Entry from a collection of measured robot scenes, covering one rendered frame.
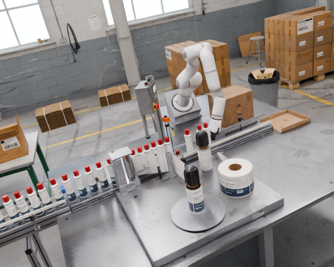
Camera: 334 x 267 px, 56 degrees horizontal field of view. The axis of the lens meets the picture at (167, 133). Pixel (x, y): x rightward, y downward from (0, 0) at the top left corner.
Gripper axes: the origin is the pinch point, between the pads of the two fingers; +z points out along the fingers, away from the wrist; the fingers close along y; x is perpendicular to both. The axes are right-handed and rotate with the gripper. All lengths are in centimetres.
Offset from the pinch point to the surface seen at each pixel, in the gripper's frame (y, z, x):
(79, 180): 2, 27, -98
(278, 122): -3, -12, 65
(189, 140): 2.6, 0.6, -22.1
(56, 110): -392, 90, -68
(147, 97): 0, -29, -57
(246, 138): 5.4, -1.0, 27.8
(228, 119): -19.7, -8.8, 26.4
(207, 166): 31.9, 7.7, -23.0
